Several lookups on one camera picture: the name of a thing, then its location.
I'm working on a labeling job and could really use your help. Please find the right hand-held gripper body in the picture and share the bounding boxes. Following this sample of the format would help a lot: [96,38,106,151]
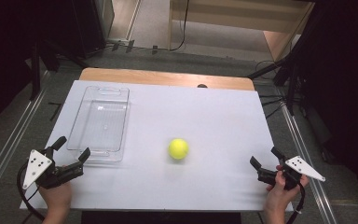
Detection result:
[256,155,326,191]

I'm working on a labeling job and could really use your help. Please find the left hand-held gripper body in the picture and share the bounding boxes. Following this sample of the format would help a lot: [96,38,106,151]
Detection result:
[21,147,85,190]

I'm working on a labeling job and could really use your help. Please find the clear plastic tray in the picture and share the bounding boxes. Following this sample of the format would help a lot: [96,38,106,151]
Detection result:
[66,86,131,163]

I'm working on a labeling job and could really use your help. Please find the yellow tennis ball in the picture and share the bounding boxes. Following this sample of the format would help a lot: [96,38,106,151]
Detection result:
[168,138,190,161]

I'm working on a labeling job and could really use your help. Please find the person's right hand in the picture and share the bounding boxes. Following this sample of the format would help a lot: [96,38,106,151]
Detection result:
[264,164,310,216]

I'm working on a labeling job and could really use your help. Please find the person's left hand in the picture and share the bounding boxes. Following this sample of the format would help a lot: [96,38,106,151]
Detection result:
[37,181,73,217]

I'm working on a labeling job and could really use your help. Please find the black tripod stand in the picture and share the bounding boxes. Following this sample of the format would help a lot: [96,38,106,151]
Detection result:
[246,46,309,117]

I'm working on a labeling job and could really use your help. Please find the black metal stand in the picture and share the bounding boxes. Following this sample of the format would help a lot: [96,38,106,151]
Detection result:
[28,40,60,101]

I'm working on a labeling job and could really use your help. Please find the white table board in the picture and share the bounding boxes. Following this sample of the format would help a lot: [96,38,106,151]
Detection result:
[20,79,294,213]

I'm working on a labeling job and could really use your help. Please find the wooden table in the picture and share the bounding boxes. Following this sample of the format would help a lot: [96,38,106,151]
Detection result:
[78,67,256,91]

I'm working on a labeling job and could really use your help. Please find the dark cabinet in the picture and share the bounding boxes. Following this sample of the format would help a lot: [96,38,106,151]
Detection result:
[36,0,116,60]

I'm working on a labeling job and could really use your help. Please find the wooden cabinet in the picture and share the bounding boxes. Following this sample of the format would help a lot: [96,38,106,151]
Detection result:
[167,0,315,62]

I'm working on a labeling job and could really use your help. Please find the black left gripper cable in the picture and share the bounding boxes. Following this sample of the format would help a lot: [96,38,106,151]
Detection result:
[16,163,47,221]

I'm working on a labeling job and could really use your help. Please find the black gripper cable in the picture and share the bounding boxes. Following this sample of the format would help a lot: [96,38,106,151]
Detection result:
[293,183,307,224]
[16,163,47,221]

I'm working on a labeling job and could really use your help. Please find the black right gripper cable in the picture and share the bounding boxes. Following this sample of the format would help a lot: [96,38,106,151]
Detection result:
[293,183,307,224]

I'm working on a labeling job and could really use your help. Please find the black hanging cable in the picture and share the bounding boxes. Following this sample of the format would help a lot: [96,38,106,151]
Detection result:
[155,0,191,52]

